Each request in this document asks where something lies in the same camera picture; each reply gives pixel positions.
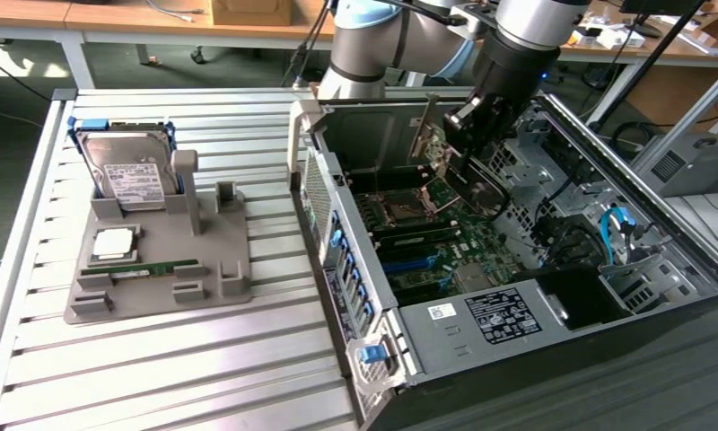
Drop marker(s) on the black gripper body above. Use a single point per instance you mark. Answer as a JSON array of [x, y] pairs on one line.
[[514, 63]]

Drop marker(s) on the graphics card with black shroud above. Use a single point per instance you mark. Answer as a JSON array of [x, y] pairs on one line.
[[485, 197]]

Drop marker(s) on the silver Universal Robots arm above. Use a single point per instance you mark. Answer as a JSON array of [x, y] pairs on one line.
[[365, 40]]

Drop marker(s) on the metal disk bay cage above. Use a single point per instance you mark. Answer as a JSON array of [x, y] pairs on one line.
[[533, 175]]

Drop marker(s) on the metal socket cover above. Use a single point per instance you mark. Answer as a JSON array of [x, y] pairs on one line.
[[439, 197]]

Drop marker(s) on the CPU socket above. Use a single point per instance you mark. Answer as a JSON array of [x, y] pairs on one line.
[[403, 210]]

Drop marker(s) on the black slanted pole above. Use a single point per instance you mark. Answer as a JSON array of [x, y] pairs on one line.
[[651, 63]]

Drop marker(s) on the black computer monitor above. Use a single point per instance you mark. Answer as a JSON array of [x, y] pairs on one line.
[[639, 6]]

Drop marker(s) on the green motherboard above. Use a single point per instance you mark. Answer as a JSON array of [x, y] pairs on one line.
[[478, 242]]

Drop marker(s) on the wooden office desk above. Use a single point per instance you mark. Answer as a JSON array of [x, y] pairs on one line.
[[95, 20], [663, 49]]

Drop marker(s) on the black RAM stick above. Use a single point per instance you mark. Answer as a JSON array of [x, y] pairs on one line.
[[418, 240]]

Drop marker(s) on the grey chipset heatsink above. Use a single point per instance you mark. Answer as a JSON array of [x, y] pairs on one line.
[[474, 277]]

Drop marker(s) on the grey computer tower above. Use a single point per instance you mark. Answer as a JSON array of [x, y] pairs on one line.
[[694, 170]]

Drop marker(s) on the brown cardboard box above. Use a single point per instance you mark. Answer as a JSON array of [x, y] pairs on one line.
[[245, 11]]

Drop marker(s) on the grey power supply unit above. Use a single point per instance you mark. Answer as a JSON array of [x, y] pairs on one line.
[[442, 341]]

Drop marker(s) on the black caster wheel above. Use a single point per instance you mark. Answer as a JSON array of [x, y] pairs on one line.
[[198, 55]]

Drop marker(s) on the blue case latch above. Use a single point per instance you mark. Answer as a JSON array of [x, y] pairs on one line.
[[370, 353]]

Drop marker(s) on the hard disk in blue carrier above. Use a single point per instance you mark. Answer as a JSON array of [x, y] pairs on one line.
[[125, 157]]

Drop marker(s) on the grey plastic parts rack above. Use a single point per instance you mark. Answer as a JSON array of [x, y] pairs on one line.
[[155, 242]]

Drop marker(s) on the open grey PC case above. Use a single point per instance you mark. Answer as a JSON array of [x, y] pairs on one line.
[[574, 381]]

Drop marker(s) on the green RAM stick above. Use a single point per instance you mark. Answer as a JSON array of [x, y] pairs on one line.
[[149, 269]]

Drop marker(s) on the silver CPU chip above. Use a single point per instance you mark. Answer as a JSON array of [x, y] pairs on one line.
[[113, 243]]

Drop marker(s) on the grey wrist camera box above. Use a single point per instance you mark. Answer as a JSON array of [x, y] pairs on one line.
[[478, 20]]

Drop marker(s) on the aluminium profile frame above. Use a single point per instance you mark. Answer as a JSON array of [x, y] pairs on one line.
[[714, 96]]

